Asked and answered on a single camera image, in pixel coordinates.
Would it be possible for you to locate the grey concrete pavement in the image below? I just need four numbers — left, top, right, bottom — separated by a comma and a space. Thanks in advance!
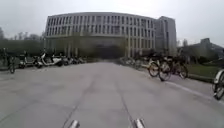
0, 61, 224, 128

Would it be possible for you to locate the large curved grey building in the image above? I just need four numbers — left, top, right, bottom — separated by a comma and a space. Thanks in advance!
43, 12, 178, 60

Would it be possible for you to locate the row of parked bicycles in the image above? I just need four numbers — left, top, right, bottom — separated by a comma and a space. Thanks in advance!
119, 53, 189, 82

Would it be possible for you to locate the row of parked scooters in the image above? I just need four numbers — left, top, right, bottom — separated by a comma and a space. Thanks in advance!
18, 49, 88, 70

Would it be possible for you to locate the robot's own part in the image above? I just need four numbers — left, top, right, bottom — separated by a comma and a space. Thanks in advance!
68, 119, 81, 128
133, 118, 146, 128

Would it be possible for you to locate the white painted line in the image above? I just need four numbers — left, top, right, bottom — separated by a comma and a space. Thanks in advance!
165, 80, 224, 105

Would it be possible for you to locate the grass strip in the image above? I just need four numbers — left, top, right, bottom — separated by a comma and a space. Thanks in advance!
186, 63, 224, 80

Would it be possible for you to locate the row of trees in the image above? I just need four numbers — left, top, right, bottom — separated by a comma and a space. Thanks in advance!
0, 27, 46, 58

